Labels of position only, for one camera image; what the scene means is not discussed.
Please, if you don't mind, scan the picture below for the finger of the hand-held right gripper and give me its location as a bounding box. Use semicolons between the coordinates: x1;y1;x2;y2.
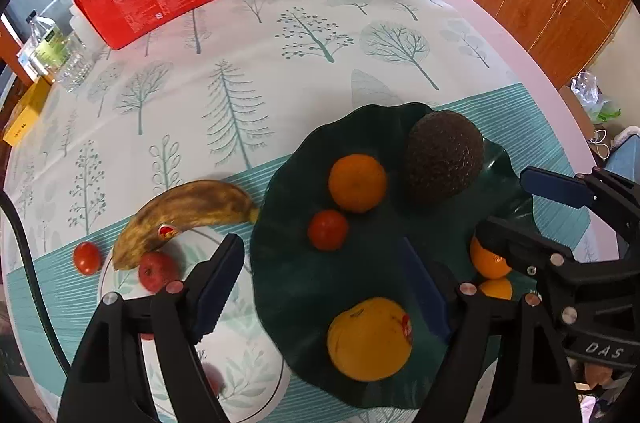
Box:
475;215;640;345
520;168;640;255

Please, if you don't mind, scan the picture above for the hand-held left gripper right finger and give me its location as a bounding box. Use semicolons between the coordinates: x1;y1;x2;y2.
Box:
400;235;583;423

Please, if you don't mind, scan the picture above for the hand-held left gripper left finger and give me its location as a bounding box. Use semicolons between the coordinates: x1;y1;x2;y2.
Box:
56;232;246;423

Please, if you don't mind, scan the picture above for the small tangerine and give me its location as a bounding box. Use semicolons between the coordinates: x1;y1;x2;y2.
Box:
470;235;513;280

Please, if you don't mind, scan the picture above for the small yellow orange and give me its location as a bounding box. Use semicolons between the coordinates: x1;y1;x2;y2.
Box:
477;278;514;301

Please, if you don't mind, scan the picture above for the white printed round plate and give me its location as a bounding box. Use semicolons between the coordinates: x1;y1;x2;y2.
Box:
97;223;286;423

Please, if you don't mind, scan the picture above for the large orange with sticker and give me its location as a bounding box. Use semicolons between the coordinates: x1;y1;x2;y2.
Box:
327;297;414;383

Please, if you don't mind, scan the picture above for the dark green wavy plate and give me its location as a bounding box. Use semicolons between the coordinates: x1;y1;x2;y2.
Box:
249;102;536;409

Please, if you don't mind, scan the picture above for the dark brown avocado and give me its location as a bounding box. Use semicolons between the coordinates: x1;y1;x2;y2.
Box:
404;112;485;204

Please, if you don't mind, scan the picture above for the orange tangerine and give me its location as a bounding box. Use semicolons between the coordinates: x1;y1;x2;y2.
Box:
328;154;388;213

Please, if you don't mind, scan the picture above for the person's right hand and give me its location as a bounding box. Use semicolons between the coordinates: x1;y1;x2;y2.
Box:
582;360;618;391

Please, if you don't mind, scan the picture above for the red cherry tomato with stem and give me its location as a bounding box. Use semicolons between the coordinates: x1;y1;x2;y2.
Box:
202;363;223;399

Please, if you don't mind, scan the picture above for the spotted yellow banana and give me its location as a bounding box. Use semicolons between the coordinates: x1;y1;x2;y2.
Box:
111;180;261;271

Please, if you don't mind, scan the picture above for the clear plastic bag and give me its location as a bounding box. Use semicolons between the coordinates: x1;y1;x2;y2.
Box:
571;71;622;124

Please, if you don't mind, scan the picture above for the yellow box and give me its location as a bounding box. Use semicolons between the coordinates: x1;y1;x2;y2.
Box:
2;78;53;148

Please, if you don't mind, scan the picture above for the clear drinking glass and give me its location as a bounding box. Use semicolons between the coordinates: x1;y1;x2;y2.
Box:
56;32;94;92

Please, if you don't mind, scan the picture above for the glass bottle with green label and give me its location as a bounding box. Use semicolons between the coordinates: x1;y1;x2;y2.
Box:
21;10;68;84

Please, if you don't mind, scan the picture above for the black cable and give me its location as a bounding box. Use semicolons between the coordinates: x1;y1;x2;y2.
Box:
0;190;72;375

